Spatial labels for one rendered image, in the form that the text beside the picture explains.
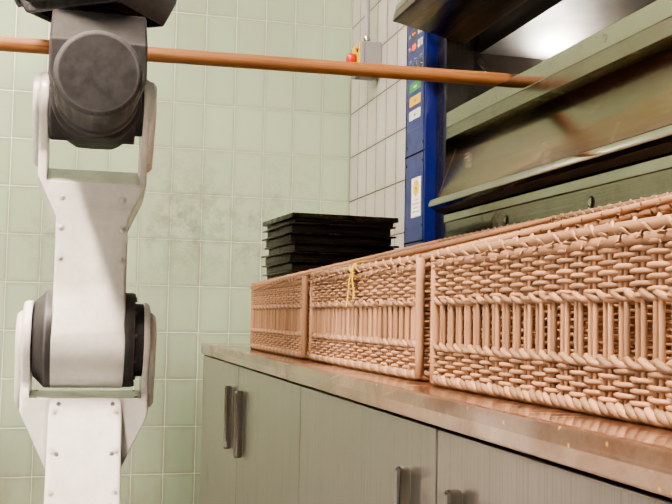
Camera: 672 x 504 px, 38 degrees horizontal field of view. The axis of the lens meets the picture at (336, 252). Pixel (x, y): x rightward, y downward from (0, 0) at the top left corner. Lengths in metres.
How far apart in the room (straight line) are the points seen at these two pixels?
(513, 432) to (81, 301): 0.81
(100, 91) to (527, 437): 0.76
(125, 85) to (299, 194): 2.04
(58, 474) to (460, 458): 0.69
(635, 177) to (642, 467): 1.10
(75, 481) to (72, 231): 0.36
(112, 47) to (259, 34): 2.09
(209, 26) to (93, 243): 1.97
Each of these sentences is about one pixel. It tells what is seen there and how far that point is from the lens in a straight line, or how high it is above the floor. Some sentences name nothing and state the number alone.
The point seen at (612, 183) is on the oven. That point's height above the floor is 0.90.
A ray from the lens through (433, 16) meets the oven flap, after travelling 2.46.
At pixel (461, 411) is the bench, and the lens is 0.92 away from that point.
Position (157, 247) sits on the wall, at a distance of 3.24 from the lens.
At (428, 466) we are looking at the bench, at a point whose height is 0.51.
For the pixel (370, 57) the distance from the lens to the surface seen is 3.11.
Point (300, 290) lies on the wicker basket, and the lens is 1.82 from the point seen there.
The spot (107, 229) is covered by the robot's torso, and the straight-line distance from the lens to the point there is 1.50.
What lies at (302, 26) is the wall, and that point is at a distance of 3.45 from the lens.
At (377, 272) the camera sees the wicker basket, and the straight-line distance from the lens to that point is 1.35.
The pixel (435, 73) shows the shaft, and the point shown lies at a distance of 2.21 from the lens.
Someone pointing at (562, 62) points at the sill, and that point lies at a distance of 1.99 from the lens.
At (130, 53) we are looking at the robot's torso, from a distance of 1.34.
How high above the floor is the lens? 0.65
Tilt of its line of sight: 4 degrees up
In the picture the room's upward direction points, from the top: 1 degrees clockwise
